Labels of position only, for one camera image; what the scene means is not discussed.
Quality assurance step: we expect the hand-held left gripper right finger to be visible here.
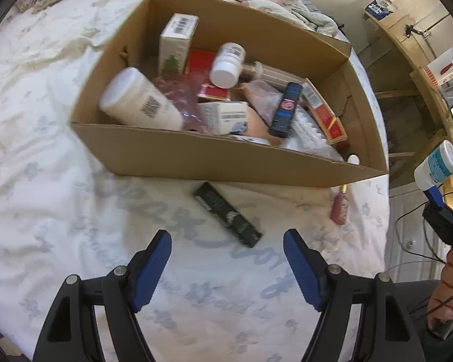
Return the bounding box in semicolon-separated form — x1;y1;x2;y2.
282;228;425;362

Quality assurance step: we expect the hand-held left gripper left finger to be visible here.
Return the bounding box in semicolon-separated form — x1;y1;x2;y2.
32;229;173;362

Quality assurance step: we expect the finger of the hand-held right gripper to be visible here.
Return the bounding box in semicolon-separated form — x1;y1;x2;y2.
426;186;453;221

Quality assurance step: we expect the small white medicine bottle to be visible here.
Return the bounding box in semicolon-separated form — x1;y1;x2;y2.
414;140;453;192

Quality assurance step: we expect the black tube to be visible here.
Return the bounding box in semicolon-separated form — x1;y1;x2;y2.
193;182;263;249

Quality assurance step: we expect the brown cardboard box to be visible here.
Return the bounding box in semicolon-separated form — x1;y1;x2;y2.
71;0;389;188

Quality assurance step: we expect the red gold-print cigarette box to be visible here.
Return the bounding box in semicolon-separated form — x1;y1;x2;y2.
302;79;348;144

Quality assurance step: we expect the black lipstick box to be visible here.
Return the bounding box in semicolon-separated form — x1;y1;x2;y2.
269;82;303;138

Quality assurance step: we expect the white blue medicine box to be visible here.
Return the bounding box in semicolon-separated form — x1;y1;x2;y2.
198;100;250;136

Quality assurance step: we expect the clear plastic bag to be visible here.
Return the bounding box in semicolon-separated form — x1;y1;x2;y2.
243;80;284;125

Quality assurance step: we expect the pink toe separator pack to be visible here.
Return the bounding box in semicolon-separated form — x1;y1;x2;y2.
151;73;212;132

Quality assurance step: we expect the corn-shaped light bulb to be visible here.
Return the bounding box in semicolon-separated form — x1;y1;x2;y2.
242;60;306;89

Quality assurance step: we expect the small white patterned bottle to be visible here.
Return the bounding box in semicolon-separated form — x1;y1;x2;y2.
209;43;247;88

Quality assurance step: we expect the white green medicine box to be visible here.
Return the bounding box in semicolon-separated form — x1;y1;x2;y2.
159;13;199;75

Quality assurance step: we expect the person's right hand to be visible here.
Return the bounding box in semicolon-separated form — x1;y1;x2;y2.
426;248;453;327

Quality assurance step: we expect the pink perfume bottle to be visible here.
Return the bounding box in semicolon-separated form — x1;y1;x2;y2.
329;184;351;226

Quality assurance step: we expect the white red box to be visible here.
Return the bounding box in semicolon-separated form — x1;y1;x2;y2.
423;43;453;87

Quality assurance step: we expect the white floral bed sheet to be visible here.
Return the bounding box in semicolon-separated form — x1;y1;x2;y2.
0;0;391;362

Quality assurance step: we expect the small black stand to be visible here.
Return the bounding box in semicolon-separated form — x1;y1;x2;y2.
404;24;433;38

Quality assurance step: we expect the blue packet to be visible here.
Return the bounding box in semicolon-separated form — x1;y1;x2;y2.
364;0;397;17

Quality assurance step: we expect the wooden shelf frame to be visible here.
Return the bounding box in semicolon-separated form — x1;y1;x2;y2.
362;0;453;189

